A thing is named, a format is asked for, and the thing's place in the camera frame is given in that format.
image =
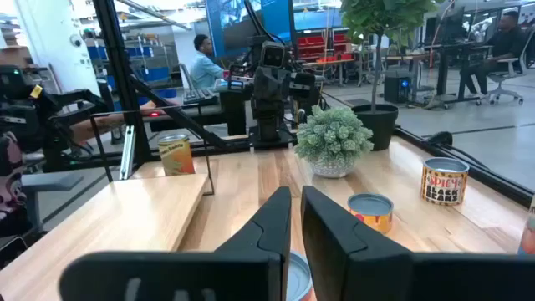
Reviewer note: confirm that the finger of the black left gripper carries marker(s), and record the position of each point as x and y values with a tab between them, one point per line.
265	104
277	104

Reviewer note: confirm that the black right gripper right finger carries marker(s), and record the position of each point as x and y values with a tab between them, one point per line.
347	259

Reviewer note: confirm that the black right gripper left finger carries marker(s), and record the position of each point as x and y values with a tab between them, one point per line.
259	267

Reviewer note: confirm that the silver-lid tin can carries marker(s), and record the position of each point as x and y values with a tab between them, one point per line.
297	276

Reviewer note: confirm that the yellow label tall can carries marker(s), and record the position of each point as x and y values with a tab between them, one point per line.
176	156

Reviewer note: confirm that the spicy black beans can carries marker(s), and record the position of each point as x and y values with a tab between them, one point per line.
444	184

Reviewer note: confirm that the pink teal label can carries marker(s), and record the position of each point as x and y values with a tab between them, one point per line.
528	234

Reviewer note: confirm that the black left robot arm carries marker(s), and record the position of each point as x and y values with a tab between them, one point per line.
267	130

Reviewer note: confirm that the red storage bin rack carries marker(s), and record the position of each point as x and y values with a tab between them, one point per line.
322	44

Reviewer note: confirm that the large blue display screen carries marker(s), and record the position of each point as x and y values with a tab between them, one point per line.
234	25

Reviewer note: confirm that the small succulent in white pot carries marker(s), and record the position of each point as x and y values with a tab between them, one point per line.
332	140

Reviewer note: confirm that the person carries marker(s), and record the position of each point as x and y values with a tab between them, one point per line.
205	69
503	46

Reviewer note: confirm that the black keyboard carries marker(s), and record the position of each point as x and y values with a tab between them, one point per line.
198	96

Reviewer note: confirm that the leafy tree in black pot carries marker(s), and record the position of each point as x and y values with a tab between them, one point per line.
378	125

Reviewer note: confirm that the blue storage bin rack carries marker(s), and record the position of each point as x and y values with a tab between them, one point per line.
154	73

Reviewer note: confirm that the black computer tower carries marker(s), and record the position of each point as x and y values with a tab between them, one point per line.
397	88

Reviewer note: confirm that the silver metal bar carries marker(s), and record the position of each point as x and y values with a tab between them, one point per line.
127	154

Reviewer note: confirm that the black standing desk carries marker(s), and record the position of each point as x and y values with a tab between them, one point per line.
445	71

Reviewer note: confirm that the grey side table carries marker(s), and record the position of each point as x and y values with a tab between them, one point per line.
52	182

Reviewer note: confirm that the white office chair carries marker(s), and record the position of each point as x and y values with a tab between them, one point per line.
507	75

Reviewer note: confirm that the black teleoperation device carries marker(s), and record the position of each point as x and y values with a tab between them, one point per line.
25	113

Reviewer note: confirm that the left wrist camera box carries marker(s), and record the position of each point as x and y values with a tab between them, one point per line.
273	54

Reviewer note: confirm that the black aluminium table frame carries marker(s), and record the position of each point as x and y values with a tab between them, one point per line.
118	62

